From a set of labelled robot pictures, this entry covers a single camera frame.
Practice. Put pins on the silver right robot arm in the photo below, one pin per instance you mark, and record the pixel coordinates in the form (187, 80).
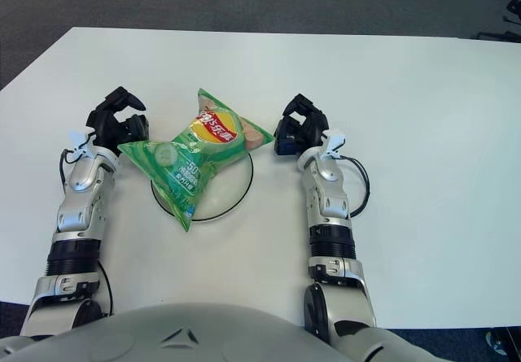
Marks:
(329, 203)

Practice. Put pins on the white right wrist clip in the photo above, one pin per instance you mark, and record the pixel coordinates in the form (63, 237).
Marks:
(334, 142)

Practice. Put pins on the green potato chip bag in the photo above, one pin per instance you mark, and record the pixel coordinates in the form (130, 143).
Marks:
(187, 158)

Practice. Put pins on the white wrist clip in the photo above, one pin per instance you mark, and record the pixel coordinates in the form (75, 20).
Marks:
(334, 142)
(81, 140)

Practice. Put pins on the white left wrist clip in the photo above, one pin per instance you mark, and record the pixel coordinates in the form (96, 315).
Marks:
(81, 140)

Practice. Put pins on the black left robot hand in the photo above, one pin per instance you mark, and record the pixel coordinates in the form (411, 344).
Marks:
(106, 128)

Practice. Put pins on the white plate with black rim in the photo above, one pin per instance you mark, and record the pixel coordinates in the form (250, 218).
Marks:
(228, 191)

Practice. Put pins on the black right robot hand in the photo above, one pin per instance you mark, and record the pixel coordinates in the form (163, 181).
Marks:
(311, 130)

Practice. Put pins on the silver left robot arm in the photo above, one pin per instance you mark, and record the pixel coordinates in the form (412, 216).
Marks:
(77, 203)

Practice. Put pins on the grey robot torso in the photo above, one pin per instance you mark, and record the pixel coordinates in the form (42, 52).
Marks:
(175, 333)

